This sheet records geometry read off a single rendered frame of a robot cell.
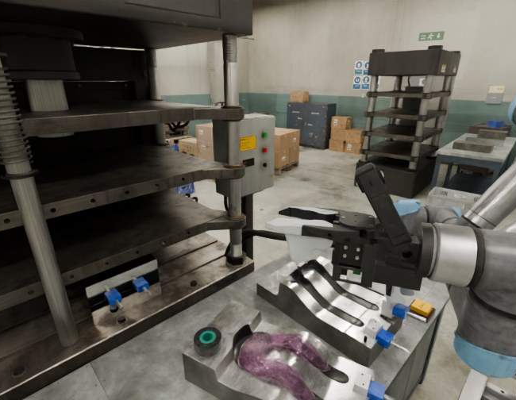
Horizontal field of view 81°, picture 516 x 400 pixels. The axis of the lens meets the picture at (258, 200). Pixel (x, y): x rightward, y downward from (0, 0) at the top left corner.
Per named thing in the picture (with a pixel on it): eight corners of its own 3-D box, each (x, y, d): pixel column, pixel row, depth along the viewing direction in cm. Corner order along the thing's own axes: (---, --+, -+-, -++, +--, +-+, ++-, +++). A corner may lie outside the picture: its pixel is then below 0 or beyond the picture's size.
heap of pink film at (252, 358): (333, 362, 91) (335, 342, 88) (313, 415, 76) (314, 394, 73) (257, 329, 102) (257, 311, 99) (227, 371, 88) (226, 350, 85)
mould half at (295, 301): (401, 326, 111) (408, 297, 106) (367, 370, 94) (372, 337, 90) (295, 269, 145) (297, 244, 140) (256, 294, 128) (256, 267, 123)
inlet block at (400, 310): (427, 325, 98) (429, 309, 97) (421, 331, 94) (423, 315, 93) (387, 309, 107) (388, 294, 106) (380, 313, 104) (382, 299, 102)
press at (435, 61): (438, 176, 556) (466, 52, 481) (411, 199, 450) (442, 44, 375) (387, 167, 615) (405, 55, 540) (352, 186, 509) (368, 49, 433)
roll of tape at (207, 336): (190, 341, 91) (190, 332, 90) (215, 331, 95) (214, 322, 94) (200, 361, 85) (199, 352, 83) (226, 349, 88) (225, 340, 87)
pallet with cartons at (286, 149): (299, 166, 626) (300, 129, 599) (279, 175, 563) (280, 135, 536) (251, 158, 689) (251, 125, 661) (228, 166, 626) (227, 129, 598)
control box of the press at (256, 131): (274, 332, 212) (280, 116, 158) (241, 358, 192) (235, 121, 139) (252, 316, 227) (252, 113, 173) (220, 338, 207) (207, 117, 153)
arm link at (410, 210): (429, 202, 91) (399, 201, 91) (425, 237, 93) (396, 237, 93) (417, 198, 98) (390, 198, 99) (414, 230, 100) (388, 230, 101)
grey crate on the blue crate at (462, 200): (488, 208, 364) (492, 197, 359) (483, 219, 336) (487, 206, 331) (433, 196, 402) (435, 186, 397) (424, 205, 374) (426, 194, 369)
